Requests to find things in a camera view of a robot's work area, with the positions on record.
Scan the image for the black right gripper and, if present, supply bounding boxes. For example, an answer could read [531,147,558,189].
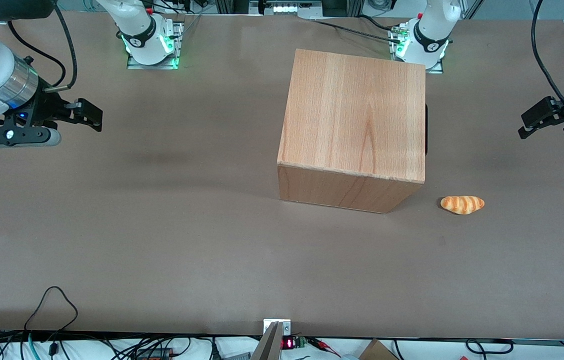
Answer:
[12,92,103,133]

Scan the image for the wooden drawer cabinet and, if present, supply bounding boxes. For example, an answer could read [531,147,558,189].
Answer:
[277,48,427,214]

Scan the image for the striped bread roll toy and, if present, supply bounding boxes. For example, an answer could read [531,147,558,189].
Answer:
[440,195,485,215]

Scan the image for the white lit device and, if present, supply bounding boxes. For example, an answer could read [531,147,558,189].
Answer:
[259,0,324,17]

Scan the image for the orange black device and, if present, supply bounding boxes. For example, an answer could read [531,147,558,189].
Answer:
[136,347,174,360]

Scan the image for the brown cardboard piece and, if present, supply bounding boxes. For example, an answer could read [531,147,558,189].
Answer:
[359,339,401,360]

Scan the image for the red clip leads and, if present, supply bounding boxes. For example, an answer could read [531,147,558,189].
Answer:
[307,337,341,357]

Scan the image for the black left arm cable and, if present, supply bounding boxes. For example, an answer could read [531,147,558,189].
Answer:
[531,0,564,114]

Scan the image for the black cable with metal plug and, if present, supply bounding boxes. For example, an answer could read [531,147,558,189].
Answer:
[44,2,79,95]

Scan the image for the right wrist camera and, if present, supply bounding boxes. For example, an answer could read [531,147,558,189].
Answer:
[0,125,62,148]

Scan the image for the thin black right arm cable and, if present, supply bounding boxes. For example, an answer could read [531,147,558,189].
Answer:
[7,20,67,87]

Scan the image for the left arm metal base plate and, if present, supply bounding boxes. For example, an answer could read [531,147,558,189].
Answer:
[388,27,445,75]

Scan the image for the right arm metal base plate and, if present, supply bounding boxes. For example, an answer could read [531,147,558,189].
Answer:
[126,21,184,70]

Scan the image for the short black table cable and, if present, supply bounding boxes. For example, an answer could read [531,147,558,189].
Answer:
[359,14,399,33]

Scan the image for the black looped cable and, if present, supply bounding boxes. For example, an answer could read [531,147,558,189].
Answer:
[24,286,79,334]

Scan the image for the long black table cable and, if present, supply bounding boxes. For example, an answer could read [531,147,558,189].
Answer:
[309,18,403,44]

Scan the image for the black coiled cable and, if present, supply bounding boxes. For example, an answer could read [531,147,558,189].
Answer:
[465,338,515,355]

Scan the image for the small aluminium bracket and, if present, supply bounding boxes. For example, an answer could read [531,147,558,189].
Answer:
[263,318,292,337]

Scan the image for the grey slanted post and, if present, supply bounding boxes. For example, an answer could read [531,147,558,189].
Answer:
[250,321,283,360]

